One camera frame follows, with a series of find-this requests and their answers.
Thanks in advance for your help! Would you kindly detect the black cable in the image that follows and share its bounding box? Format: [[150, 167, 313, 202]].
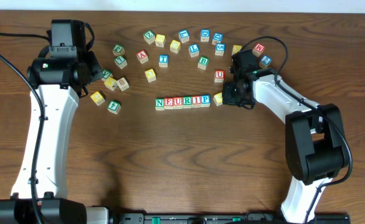
[[0, 21, 95, 224], [240, 35, 354, 223]]

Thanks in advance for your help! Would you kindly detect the right black cable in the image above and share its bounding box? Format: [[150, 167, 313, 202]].
[[240, 35, 354, 223]]

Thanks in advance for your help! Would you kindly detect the blue 5 block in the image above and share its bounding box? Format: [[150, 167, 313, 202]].
[[215, 43, 225, 56]]

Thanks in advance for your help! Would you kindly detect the blue L block middle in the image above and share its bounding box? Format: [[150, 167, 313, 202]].
[[188, 44, 200, 57]]

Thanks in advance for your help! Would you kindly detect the blue L block top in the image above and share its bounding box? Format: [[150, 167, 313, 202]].
[[178, 29, 190, 44]]

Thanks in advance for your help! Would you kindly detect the blue T block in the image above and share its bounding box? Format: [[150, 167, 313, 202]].
[[158, 55, 169, 67]]

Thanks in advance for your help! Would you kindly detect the blue D block left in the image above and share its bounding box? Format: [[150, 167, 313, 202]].
[[200, 29, 210, 42]]

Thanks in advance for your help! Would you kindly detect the yellow O block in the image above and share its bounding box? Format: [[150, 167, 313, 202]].
[[145, 68, 157, 83]]

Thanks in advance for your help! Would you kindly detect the green V block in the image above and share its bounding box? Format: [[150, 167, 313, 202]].
[[102, 70, 113, 81]]

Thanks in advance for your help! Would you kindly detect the green 7 block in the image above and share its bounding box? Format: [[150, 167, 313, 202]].
[[114, 55, 128, 69]]

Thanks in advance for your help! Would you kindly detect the green R block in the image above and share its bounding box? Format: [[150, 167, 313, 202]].
[[182, 96, 192, 109]]

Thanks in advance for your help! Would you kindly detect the red A block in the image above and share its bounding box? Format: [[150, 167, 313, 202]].
[[136, 50, 149, 64]]

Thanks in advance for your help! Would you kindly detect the red I block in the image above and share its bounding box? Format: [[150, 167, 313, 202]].
[[192, 96, 201, 108]]

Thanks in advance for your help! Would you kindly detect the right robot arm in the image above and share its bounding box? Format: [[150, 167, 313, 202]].
[[222, 68, 353, 223]]

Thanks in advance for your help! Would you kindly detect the green J block left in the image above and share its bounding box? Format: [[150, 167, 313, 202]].
[[112, 44, 125, 56]]

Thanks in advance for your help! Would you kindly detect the green N block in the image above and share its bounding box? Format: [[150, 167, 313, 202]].
[[155, 98, 165, 111]]

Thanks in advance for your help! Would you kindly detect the yellow Q block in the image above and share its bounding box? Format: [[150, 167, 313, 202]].
[[170, 40, 181, 54]]

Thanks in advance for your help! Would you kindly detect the yellow k block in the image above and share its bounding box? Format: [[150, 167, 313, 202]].
[[104, 77, 118, 91], [232, 45, 242, 55]]

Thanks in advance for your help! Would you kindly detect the yellow K block left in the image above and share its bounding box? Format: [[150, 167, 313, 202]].
[[104, 77, 118, 91]]

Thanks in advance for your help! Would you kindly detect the yellow K block right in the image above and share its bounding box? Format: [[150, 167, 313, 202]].
[[232, 45, 242, 55]]

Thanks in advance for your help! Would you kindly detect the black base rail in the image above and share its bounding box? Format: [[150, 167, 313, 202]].
[[113, 212, 352, 224]]

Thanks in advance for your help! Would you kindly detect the yellow G block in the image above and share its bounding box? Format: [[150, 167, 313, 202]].
[[90, 91, 105, 106]]

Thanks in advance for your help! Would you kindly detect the green Z block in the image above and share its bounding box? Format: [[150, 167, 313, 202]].
[[143, 30, 156, 45]]

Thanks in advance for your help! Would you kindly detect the red E block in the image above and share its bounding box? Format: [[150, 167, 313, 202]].
[[164, 98, 174, 110]]

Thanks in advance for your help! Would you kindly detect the green 4 block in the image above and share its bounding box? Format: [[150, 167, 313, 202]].
[[107, 100, 121, 114]]

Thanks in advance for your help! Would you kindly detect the red M block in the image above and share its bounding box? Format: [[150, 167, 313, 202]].
[[252, 43, 265, 57]]

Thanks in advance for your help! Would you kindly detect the left black cable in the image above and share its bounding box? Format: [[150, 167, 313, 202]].
[[0, 21, 95, 224]]

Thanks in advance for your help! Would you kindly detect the blue 2 block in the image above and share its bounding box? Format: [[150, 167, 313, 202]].
[[259, 55, 272, 68]]

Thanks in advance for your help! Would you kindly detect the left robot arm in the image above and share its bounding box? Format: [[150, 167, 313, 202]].
[[0, 45, 113, 223]]

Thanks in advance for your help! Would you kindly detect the plain pineapple block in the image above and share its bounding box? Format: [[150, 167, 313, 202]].
[[116, 77, 130, 91]]

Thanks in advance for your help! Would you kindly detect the blue P block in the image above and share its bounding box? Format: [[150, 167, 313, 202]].
[[201, 95, 211, 107]]

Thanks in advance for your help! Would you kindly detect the red u block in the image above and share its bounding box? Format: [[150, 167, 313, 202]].
[[214, 70, 225, 83], [173, 96, 183, 110]]

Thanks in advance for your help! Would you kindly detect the yellow block top row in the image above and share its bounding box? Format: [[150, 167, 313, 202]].
[[155, 34, 166, 47]]

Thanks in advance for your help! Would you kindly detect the blue d block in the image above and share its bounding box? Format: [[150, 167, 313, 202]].
[[212, 32, 224, 45], [200, 29, 210, 42]]

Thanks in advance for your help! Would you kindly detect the blue l block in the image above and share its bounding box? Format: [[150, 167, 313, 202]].
[[188, 44, 200, 57], [178, 29, 190, 44]]

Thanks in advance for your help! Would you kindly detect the blue D block right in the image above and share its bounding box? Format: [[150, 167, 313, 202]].
[[212, 32, 224, 45]]

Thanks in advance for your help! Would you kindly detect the green B block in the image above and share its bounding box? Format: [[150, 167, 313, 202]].
[[197, 56, 209, 70]]

